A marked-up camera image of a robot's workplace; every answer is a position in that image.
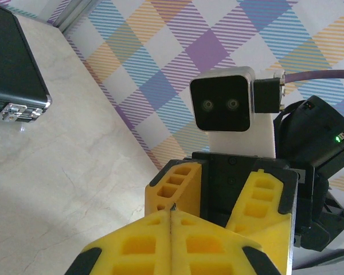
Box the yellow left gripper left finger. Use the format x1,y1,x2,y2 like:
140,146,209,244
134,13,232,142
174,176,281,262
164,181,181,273
64,210,173,275

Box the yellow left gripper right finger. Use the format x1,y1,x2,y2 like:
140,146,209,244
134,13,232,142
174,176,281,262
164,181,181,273
171,210,284,275

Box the plaid striped backdrop cloth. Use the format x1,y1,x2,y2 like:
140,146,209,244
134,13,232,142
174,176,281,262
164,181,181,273
0,0,344,207

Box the black case with metal latch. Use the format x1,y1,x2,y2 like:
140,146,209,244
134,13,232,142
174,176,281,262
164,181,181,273
0,2,54,124

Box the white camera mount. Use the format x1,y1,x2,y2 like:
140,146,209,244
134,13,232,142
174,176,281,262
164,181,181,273
207,111,277,159

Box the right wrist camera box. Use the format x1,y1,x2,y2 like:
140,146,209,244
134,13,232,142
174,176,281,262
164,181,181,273
189,66,257,133

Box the purple camera cable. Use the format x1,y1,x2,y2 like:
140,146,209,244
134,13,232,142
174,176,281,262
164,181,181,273
252,69,344,114

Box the silver metal rail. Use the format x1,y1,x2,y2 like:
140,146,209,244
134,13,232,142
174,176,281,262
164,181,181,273
47,0,100,34

